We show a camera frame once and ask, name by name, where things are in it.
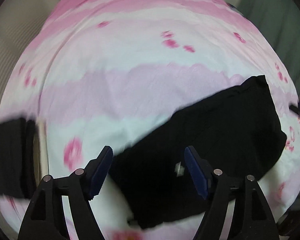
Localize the black pants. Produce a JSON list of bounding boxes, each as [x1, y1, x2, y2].
[[109, 75, 287, 229]]

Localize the folded beige garment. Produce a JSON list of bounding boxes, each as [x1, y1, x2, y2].
[[33, 119, 49, 179]]

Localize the folded black garment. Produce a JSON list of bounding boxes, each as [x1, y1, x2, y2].
[[0, 118, 37, 199]]

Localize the green curtain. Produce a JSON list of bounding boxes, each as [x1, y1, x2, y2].
[[237, 0, 300, 94]]

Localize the pink floral duvet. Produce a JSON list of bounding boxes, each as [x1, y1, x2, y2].
[[0, 0, 300, 239]]

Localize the white louvered wardrobe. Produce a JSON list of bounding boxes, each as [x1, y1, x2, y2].
[[0, 0, 59, 103]]

